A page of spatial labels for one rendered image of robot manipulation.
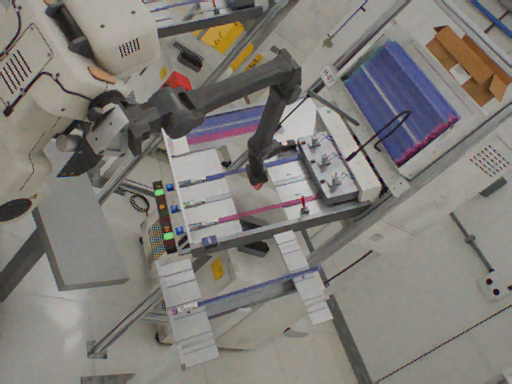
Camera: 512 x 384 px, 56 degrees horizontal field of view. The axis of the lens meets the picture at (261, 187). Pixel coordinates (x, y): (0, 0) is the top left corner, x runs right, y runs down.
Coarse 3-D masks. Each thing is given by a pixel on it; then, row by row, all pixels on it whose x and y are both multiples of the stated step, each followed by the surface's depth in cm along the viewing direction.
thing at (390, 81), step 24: (384, 48) 197; (360, 72) 202; (384, 72) 193; (408, 72) 185; (360, 96) 198; (384, 96) 190; (408, 96) 182; (432, 96) 175; (384, 120) 186; (408, 120) 179; (432, 120) 171; (456, 120) 170; (384, 144) 183; (408, 144) 176
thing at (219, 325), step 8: (232, 312) 158; (240, 312) 157; (248, 312) 159; (208, 320) 164; (216, 320) 162; (224, 320) 159; (232, 320) 160; (216, 328) 161; (224, 328) 163; (216, 336) 166; (168, 352) 174; (176, 352) 171; (160, 360) 176; (168, 360) 173; (176, 360) 171; (144, 368) 181; (152, 368) 178; (160, 368) 175; (168, 368) 174; (176, 368) 177; (88, 376) 193; (96, 376) 196; (104, 376) 198; (112, 376) 201; (120, 376) 203; (128, 376) 206; (136, 376) 184; (144, 376) 180; (152, 376) 177; (160, 376) 177
